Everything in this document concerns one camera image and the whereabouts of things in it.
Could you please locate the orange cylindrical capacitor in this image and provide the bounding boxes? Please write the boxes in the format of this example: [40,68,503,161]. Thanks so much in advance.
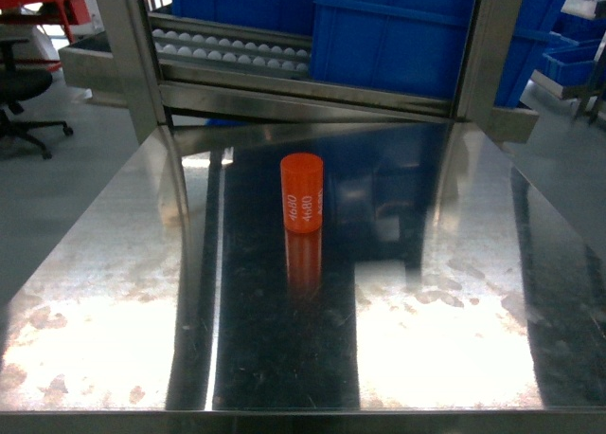
[280,153,324,233]

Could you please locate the stainless steel flow rack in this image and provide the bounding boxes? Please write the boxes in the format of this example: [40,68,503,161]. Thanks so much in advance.
[60,0,539,142]

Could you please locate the blue plastic bin right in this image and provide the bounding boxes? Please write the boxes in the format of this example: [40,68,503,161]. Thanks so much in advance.
[310,0,565,108]

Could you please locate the blue plastic bin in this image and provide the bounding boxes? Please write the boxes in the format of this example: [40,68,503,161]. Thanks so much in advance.
[171,0,314,36]
[310,0,565,108]

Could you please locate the blue plastic bin left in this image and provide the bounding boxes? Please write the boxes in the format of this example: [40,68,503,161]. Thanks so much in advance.
[171,0,314,36]

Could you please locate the blue bin far right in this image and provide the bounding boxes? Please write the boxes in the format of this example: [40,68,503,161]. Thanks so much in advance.
[540,40,600,86]

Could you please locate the black office chair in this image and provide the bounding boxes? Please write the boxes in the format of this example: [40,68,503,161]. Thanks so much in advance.
[0,36,75,160]

